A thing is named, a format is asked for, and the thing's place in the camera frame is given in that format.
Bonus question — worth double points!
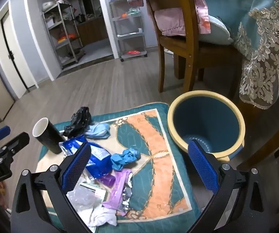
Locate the grey metal shelf rack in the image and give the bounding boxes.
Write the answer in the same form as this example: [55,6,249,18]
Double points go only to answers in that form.
[42,0,85,69]

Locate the purple foil wrapper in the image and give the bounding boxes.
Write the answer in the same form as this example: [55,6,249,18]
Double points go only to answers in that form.
[102,169,133,216]

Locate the blue snack wrapper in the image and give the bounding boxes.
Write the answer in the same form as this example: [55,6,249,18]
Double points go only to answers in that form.
[59,135,112,179]

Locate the teal lace tablecloth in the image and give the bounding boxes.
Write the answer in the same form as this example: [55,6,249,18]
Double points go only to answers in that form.
[205,0,279,110]

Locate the teal orange patterned mat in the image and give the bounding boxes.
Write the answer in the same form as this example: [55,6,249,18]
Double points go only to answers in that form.
[37,103,201,232]

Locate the pink cushion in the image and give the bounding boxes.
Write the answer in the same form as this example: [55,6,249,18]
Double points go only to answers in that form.
[154,7,185,37]

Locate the wooden chair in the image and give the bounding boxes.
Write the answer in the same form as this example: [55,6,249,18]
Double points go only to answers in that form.
[146,0,243,98]

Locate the clear plastic bag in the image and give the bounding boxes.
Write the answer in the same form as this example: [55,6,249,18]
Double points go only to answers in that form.
[66,177,102,222]

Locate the white tissue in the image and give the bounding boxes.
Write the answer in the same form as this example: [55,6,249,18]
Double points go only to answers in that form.
[86,207,117,227]

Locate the white green paper box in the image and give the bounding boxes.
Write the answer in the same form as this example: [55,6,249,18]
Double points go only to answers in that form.
[80,180,107,202]

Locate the blue yellow-rimmed trash bin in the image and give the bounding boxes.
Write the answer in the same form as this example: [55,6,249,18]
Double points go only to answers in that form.
[167,90,245,162]

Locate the white door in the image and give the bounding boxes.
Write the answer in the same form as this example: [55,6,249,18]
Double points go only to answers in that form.
[1,10,34,98]

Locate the black plastic bag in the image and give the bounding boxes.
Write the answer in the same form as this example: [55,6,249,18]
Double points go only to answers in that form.
[63,107,92,138]

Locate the grey rolling cart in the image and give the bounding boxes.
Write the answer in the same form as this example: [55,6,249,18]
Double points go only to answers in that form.
[108,0,147,62]

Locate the light blue pillow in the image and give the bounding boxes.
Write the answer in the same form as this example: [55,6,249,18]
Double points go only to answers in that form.
[199,15,233,45]

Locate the blue glove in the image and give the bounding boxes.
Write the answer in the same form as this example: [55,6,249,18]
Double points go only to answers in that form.
[111,148,141,171]

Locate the light blue face mask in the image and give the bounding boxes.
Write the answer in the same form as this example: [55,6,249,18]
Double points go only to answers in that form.
[84,123,110,139]

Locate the purple bottle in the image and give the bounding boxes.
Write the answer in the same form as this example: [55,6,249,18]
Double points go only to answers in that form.
[98,174,116,188]

